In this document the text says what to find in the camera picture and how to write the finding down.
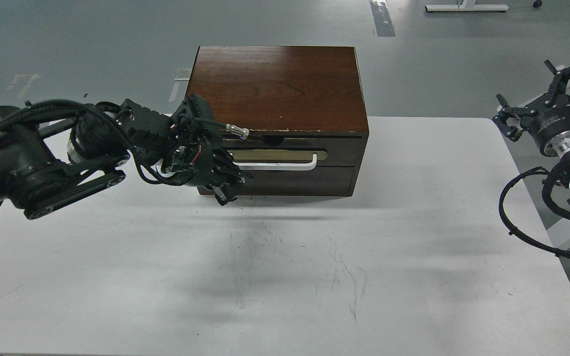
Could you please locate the dark wooden drawer cabinet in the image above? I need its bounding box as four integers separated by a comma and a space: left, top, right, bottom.
186, 46, 369, 197

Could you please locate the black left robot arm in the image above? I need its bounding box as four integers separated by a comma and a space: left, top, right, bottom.
0, 94, 253, 220

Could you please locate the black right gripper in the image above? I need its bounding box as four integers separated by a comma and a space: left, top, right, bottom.
492, 60, 570, 156

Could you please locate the wooden drawer with white handle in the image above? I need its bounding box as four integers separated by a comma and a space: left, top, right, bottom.
222, 135, 367, 172

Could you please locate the grey floor tape strip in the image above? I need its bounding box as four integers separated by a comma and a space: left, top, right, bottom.
369, 0, 396, 38

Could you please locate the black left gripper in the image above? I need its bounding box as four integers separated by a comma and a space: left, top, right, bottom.
118, 94, 247, 206

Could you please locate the white floor tape mark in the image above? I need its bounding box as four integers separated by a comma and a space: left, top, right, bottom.
168, 68, 192, 103

